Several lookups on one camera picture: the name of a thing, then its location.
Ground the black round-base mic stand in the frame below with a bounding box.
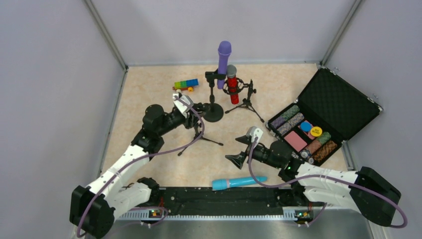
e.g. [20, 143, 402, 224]
[204, 70, 225, 122]

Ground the black tripod mic stand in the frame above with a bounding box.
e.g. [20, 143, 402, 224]
[178, 120, 224, 156]

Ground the teal toy microphone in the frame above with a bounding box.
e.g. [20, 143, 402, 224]
[211, 177, 257, 191]

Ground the black shock-mount tripod stand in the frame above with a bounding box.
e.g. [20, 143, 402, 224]
[223, 77, 264, 122]

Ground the red glitter microphone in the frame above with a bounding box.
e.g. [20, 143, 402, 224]
[226, 65, 239, 105]

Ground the purple toy microphone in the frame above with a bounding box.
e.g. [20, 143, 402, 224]
[217, 40, 232, 90]

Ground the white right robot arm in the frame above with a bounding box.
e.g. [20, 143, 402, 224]
[225, 136, 408, 228]

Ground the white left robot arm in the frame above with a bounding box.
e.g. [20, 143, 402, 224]
[70, 100, 209, 239]

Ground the colourful toy brick block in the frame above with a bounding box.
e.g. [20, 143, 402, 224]
[172, 79, 199, 92]

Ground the black poker chip case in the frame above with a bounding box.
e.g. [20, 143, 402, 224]
[265, 67, 383, 166]

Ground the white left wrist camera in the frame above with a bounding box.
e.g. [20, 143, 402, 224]
[173, 93, 194, 118]

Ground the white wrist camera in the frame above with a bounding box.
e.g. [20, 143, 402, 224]
[246, 126, 263, 143]
[173, 93, 194, 118]

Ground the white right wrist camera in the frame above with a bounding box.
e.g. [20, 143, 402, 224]
[246, 126, 263, 143]

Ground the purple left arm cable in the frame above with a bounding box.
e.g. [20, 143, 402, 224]
[76, 95, 206, 239]

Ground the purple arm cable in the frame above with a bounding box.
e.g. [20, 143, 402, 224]
[76, 95, 206, 239]
[248, 136, 408, 229]

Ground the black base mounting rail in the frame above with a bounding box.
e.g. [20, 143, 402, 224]
[150, 187, 321, 216]

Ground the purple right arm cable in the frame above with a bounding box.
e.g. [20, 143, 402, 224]
[248, 136, 408, 229]

